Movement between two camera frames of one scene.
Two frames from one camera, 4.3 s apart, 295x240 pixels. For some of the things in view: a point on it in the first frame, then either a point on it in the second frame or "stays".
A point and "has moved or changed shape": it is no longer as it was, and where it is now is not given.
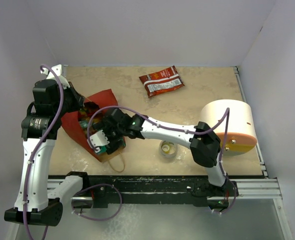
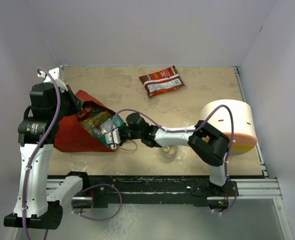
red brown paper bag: [77, 120] has moved or changed shape
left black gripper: [78, 99] stays
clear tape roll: [168, 149] stays
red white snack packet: [162, 81] stays
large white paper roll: [232, 121] stays
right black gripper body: [112, 133] → [127, 133]
